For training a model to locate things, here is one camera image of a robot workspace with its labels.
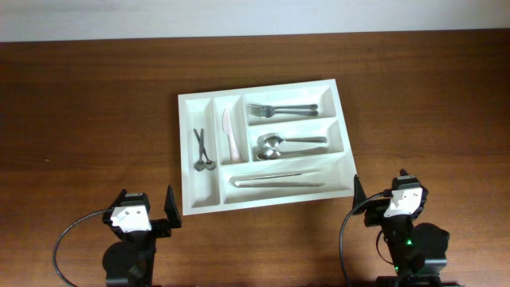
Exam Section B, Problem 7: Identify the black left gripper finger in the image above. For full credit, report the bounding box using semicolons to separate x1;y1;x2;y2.
164;185;182;229
108;189;127;210

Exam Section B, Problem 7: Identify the small metal teaspoon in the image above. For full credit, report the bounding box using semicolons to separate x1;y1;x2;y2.
194;129;206;172

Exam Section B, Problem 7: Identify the small metal rod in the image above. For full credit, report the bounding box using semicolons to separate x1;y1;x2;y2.
198;130;217;171

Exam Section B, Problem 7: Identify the large metal spoon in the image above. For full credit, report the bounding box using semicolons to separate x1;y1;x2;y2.
254;147;328;160
257;133;328;147

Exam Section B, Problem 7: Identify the metal fork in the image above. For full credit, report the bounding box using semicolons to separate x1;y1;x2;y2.
248;104;318;110
249;109;319;118

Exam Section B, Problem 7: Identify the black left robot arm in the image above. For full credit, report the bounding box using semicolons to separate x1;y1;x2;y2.
102;187;182;286

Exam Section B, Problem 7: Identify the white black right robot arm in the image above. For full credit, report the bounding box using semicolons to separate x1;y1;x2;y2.
352;170;450;286

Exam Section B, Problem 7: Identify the white plastic cutlery tray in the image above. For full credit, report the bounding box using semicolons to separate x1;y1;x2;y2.
178;79;357;215

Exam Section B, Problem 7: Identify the black right camera cable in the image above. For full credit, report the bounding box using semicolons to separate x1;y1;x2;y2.
338;190;395;287

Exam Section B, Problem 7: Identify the black camera cable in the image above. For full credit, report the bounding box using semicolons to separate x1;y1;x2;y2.
338;190;395;287
52;208;112;287

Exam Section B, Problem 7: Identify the black left camera cable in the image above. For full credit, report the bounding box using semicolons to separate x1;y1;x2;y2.
52;208;112;287

